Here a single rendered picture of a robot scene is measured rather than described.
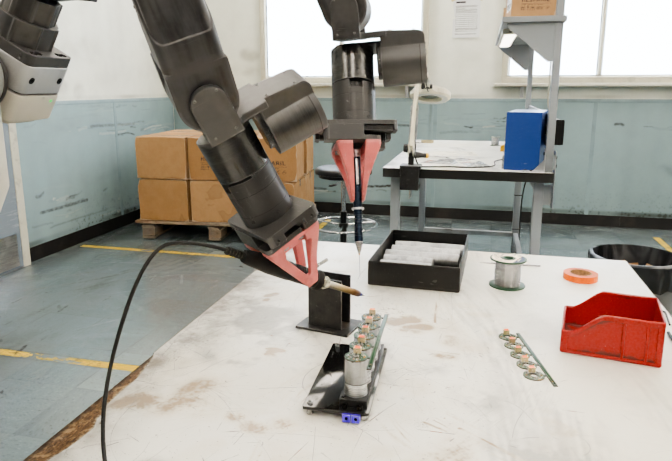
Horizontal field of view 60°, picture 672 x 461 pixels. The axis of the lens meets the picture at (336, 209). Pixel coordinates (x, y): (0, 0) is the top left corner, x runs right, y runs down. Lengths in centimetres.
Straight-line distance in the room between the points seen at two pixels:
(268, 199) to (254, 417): 23
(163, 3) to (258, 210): 22
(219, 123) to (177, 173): 378
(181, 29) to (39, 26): 45
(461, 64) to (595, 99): 106
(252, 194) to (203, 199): 369
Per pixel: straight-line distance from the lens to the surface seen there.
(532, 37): 252
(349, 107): 76
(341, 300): 84
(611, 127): 504
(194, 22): 52
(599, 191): 508
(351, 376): 64
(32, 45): 95
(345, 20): 77
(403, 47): 78
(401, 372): 75
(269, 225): 61
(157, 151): 437
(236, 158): 58
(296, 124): 59
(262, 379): 74
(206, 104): 54
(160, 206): 443
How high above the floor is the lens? 109
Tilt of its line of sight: 12 degrees down
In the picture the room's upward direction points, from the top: straight up
